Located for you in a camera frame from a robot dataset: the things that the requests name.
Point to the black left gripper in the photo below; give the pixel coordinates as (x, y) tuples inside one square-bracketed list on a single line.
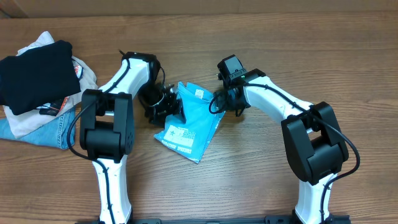
[(171, 107)]

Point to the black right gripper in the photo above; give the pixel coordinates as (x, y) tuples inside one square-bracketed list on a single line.
[(219, 98)]

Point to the light blue printed t-shirt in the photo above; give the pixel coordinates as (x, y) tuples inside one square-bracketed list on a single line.
[(190, 132)]

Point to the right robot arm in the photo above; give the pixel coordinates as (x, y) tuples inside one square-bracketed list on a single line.
[(314, 145)]

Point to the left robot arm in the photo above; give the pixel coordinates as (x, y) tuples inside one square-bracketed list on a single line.
[(107, 126)]

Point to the blue denim jeans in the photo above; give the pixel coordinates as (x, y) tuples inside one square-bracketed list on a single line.
[(52, 134)]

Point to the black folded garment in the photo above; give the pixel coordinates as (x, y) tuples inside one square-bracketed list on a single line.
[(38, 76)]

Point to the beige folded garment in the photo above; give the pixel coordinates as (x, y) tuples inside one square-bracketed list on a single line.
[(28, 122)]

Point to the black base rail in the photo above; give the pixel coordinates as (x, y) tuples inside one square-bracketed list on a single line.
[(211, 221)]

